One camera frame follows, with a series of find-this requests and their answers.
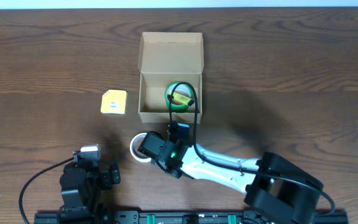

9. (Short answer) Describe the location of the green tape roll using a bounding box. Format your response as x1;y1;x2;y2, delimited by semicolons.
164;82;194;112

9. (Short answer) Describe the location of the yellow highlighter marker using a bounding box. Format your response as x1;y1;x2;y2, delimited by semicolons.
167;92;195;106

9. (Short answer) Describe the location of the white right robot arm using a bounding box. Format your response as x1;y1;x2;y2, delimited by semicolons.
130;132;323;223

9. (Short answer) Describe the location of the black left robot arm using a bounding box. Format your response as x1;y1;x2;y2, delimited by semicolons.
57;159;121;223

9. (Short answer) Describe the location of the clear tape roll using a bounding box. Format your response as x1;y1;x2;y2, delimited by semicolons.
129;133;151;163

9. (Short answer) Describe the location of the yellow sticky note pad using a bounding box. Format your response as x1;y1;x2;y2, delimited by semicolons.
100;90;127;114

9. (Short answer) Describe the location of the open cardboard box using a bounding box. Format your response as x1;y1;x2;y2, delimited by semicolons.
138;32;204;123

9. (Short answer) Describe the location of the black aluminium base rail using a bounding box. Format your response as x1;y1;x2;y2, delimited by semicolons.
33;210;349;224

